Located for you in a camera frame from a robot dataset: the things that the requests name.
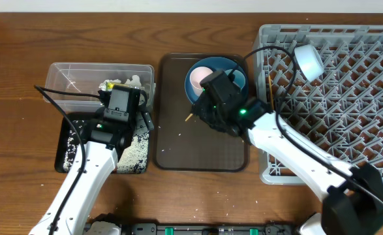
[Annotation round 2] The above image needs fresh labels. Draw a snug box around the light blue bowl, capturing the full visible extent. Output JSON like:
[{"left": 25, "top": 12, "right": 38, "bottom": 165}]
[{"left": 294, "top": 44, "right": 324, "bottom": 82}]

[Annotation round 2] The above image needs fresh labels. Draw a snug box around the yellow green snack wrapper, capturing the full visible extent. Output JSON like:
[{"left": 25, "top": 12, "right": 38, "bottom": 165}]
[{"left": 105, "top": 82, "right": 129, "bottom": 91}]

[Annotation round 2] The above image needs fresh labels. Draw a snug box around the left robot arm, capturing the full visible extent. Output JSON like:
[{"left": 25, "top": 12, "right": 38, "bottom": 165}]
[{"left": 30, "top": 84, "right": 153, "bottom": 234}]

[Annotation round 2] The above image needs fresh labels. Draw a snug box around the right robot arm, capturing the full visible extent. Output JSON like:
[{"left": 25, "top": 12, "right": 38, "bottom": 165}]
[{"left": 192, "top": 70, "right": 383, "bottom": 234}]

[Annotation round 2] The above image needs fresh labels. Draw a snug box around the black food waste tray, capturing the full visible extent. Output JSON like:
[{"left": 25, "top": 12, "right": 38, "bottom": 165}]
[{"left": 54, "top": 112, "right": 149, "bottom": 174}]

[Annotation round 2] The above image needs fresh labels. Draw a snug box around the grey dishwasher rack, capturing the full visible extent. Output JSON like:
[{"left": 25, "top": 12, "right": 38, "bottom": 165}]
[{"left": 252, "top": 23, "right": 383, "bottom": 187}]

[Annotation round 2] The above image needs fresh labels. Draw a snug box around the light blue cup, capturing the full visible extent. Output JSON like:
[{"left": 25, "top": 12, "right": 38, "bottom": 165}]
[{"left": 233, "top": 70, "right": 246, "bottom": 90}]

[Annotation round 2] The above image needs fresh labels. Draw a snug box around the pink cup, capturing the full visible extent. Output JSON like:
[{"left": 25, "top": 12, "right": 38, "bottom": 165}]
[{"left": 190, "top": 67, "right": 213, "bottom": 97}]

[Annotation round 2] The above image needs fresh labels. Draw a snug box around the dark blue plate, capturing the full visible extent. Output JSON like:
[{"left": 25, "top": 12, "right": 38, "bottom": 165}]
[{"left": 185, "top": 56, "right": 249, "bottom": 104}]

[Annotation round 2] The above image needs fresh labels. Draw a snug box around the brown serving tray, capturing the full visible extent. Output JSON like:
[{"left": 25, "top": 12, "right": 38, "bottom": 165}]
[{"left": 153, "top": 53, "right": 249, "bottom": 172}]

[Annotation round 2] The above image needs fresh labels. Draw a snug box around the clear plastic bin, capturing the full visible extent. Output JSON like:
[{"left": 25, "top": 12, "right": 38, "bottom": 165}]
[{"left": 45, "top": 63, "right": 155, "bottom": 110}]

